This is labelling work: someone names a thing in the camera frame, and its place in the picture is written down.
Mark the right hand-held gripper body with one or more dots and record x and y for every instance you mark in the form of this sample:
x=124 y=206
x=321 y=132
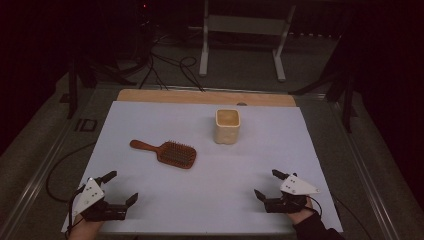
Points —
x=296 y=187

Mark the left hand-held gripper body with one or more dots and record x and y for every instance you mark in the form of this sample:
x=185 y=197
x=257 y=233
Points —
x=90 y=196

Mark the wooden paddle hairbrush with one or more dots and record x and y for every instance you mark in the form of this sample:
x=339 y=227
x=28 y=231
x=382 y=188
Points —
x=176 y=155

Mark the cream square cup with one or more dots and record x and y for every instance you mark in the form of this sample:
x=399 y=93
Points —
x=226 y=135

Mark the person's right hand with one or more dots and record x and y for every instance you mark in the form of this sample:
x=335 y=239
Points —
x=301 y=216

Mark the person's left hand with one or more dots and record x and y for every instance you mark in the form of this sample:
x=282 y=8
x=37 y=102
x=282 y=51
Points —
x=83 y=229

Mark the black rectangular floor plate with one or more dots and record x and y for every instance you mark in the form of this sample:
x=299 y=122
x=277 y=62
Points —
x=78 y=125

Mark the white table mat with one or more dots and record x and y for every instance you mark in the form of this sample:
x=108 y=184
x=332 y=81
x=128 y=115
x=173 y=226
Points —
x=166 y=116

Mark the black tripod stand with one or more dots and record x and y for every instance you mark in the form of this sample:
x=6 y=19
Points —
x=72 y=96
x=348 y=106

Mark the white metal stand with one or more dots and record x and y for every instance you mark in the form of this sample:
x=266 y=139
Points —
x=246 y=25

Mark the metal floor rail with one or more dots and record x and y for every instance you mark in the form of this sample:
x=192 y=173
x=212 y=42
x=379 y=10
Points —
x=373 y=200
x=36 y=180

